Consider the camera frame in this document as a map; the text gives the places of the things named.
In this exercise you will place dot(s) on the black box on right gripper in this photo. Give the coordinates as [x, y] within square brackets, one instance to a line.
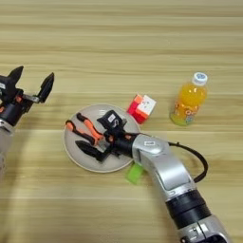
[110, 121]

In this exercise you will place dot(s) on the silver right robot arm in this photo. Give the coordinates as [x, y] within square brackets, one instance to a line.
[171, 171]

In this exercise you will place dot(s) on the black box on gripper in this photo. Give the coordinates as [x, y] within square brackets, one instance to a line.
[110, 121]
[6, 89]

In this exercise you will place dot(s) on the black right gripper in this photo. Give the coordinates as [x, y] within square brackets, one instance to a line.
[121, 144]

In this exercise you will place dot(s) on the orange juice bottle white cap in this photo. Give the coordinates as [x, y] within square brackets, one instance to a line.
[189, 99]

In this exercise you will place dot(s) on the orange black needle-nose pliers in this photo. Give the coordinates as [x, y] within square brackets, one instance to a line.
[88, 129]

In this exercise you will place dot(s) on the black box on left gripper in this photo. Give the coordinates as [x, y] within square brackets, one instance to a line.
[6, 89]

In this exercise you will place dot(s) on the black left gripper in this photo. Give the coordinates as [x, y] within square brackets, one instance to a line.
[13, 109]

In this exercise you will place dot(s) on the multicolour puzzle cube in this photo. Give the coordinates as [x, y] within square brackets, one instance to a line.
[142, 107]

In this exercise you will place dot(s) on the round beige plate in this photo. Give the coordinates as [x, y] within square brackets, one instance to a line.
[79, 158]

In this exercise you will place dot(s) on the green rectangular block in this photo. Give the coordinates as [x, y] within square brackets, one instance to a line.
[134, 174]

